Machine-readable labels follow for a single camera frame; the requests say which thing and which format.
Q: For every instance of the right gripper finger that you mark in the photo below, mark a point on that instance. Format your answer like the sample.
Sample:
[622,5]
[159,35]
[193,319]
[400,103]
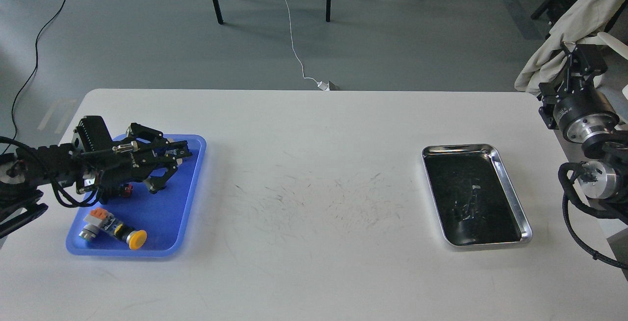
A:
[584,62]
[549,97]

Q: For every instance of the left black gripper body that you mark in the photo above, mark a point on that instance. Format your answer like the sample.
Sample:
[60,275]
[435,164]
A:
[110,168]

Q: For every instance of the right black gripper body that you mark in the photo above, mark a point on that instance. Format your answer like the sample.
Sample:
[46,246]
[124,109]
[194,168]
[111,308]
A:
[585,115]

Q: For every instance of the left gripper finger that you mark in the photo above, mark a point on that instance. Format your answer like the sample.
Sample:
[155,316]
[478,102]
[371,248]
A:
[146,139]
[165,170]

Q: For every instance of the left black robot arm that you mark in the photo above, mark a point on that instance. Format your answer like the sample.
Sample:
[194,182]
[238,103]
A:
[62,166]

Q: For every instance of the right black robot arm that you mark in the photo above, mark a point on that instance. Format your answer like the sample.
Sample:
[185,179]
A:
[597,186]

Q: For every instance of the blue plastic tray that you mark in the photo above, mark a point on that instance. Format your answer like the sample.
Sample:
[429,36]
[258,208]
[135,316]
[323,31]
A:
[163,215]

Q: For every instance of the beige cloth on chair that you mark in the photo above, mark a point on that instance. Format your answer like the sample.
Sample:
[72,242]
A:
[582,19]

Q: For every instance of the silver metal tray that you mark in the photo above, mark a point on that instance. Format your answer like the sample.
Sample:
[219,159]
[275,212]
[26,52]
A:
[476,204]

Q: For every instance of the white power adapter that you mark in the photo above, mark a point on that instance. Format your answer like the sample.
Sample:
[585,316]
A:
[327,86]

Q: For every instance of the black push button switch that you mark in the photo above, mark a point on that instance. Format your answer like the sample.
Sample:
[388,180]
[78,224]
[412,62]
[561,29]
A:
[122,190]

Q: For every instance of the white chair frame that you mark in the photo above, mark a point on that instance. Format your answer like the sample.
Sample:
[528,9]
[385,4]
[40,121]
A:
[603,38]

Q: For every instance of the red push button switch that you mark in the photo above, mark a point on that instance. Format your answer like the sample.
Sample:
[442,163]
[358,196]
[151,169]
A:
[179,150]

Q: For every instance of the yellow push button switch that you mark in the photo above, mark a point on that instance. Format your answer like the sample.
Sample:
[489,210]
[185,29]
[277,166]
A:
[133,238]

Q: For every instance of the grey orange switch module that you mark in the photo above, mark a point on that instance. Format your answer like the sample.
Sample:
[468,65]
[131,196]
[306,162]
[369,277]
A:
[98,220]

